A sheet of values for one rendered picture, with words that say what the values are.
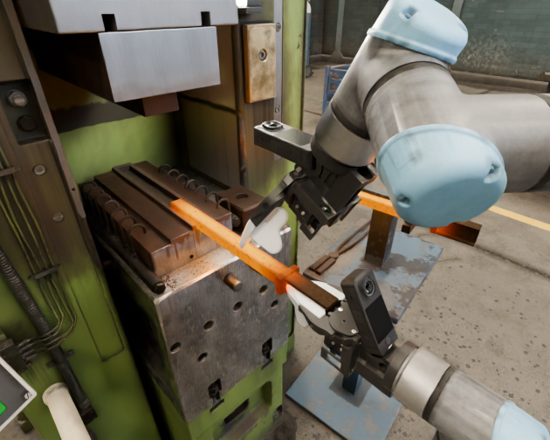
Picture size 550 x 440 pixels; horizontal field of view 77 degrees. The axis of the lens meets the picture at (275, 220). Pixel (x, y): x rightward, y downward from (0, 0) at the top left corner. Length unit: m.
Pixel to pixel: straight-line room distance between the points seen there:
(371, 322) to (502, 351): 1.60
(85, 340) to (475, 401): 0.81
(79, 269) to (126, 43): 0.48
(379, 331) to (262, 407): 0.98
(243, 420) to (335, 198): 1.10
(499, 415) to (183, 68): 0.65
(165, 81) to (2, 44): 0.24
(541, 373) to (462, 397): 1.58
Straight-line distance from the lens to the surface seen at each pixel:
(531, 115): 0.30
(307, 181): 0.44
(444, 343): 1.96
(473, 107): 0.28
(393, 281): 1.09
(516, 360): 2.05
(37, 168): 0.76
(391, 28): 0.33
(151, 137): 1.20
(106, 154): 1.15
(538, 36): 8.06
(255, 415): 1.42
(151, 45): 0.63
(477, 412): 0.49
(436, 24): 0.32
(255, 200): 0.87
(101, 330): 0.99
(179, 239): 0.75
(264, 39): 0.93
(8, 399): 0.59
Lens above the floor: 1.40
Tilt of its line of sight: 32 degrees down
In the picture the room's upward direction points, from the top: straight up
